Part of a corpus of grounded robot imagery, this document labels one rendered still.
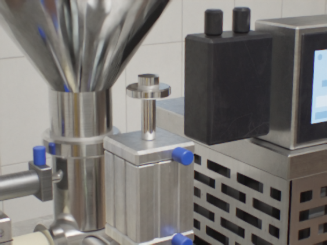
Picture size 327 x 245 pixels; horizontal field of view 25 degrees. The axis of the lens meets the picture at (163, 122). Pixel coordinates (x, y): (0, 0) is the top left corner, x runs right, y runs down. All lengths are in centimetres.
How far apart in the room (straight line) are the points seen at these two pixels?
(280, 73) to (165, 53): 163
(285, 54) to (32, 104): 150
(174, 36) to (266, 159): 164
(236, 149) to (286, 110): 7
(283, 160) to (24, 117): 150
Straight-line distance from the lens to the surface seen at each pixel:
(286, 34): 65
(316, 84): 66
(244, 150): 69
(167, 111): 80
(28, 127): 211
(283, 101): 66
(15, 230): 85
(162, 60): 227
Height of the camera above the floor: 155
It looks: 15 degrees down
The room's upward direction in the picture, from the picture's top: straight up
